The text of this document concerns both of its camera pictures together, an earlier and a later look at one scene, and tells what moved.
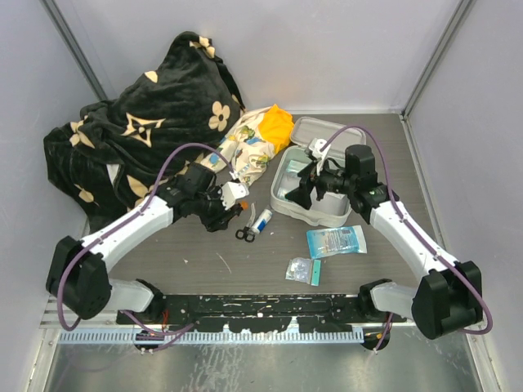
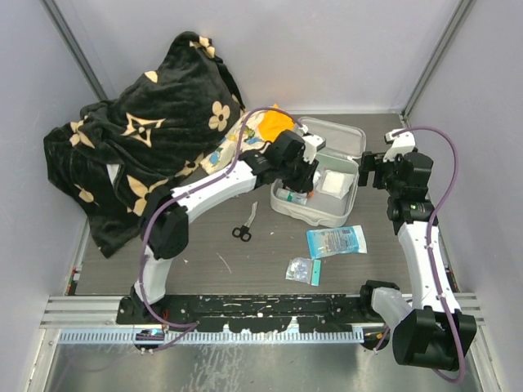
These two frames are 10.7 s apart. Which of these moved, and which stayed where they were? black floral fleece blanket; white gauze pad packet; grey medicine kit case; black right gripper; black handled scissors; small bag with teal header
Moved: white gauze pad packet; black right gripper
Stayed: black handled scissors; small bag with teal header; grey medicine kit case; black floral fleece blanket
